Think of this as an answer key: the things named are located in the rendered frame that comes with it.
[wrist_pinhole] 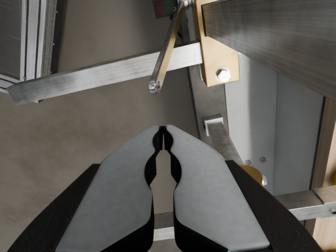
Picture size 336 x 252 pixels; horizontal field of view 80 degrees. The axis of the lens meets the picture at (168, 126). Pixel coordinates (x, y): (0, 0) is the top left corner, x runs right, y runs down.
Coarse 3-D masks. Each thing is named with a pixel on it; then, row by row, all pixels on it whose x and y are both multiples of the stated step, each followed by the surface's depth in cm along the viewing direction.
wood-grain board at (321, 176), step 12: (324, 108) 32; (324, 120) 32; (324, 132) 33; (324, 144) 34; (324, 156) 34; (324, 168) 35; (312, 180) 39; (324, 180) 36; (312, 228) 43; (324, 228) 42; (324, 240) 44
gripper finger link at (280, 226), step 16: (224, 160) 9; (240, 176) 8; (256, 192) 8; (256, 208) 7; (272, 208) 7; (272, 224) 6; (288, 224) 6; (272, 240) 6; (288, 240) 6; (304, 240) 6
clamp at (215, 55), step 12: (204, 0) 25; (216, 0) 25; (192, 12) 30; (204, 36) 27; (204, 48) 28; (216, 48) 28; (228, 48) 28; (204, 60) 29; (216, 60) 29; (228, 60) 29; (204, 72) 30; (216, 84) 30
